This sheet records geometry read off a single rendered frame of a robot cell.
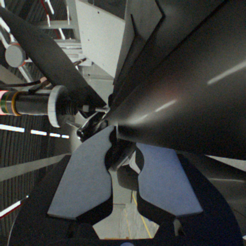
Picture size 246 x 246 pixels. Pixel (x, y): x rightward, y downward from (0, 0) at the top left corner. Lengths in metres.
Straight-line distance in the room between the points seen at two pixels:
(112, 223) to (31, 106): 14.00
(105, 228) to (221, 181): 14.20
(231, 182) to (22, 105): 0.36
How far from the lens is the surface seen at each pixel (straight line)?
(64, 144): 12.90
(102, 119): 0.28
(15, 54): 1.13
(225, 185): 0.27
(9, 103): 0.28
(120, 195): 7.65
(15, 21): 0.37
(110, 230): 14.51
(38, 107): 0.26
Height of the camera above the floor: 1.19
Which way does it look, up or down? 4 degrees down
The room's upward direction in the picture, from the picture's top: 85 degrees counter-clockwise
